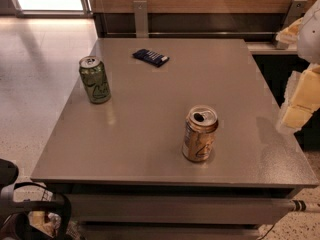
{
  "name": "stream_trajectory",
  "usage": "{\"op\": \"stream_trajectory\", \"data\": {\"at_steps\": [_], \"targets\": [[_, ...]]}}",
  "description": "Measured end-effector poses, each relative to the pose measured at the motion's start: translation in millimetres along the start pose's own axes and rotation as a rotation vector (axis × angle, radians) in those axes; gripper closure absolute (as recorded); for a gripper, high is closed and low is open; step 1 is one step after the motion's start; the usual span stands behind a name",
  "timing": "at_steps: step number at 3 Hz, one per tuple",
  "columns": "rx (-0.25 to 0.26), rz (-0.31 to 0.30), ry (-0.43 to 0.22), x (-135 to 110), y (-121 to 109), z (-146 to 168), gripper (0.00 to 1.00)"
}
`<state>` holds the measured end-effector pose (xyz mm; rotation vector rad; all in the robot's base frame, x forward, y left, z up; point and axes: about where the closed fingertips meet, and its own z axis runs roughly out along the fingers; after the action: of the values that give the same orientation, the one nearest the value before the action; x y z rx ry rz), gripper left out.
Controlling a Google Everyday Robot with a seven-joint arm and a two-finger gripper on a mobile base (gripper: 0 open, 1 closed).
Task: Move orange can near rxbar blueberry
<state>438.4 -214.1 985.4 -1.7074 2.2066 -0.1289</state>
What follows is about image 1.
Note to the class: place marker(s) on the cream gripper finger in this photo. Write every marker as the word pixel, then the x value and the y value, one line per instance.
pixel 290 34
pixel 302 97

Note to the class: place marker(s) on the right metal wall bracket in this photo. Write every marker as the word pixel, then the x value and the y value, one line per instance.
pixel 293 13

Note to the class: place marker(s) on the green soda can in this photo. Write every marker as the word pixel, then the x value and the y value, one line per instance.
pixel 94 79

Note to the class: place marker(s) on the orange soda can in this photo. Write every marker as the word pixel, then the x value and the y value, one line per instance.
pixel 200 127

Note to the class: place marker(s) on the silver drawer handle bar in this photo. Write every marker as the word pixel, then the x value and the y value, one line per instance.
pixel 302 206

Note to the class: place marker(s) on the metal wall bracket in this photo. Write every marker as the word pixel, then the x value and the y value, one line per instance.
pixel 141 18
pixel 293 13

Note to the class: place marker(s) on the blue rxbar wrapper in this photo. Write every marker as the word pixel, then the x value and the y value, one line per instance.
pixel 151 57

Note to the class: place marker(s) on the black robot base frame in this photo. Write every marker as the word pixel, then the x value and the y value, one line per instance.
pixel 15 223

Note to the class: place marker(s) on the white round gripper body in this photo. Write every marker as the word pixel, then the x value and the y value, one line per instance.
pixel 310 39

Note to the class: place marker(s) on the left metal wall bracket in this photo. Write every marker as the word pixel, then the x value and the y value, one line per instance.
pixel 141 18

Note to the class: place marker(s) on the grey table drawer cabinet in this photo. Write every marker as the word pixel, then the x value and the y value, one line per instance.
pixel 151 211

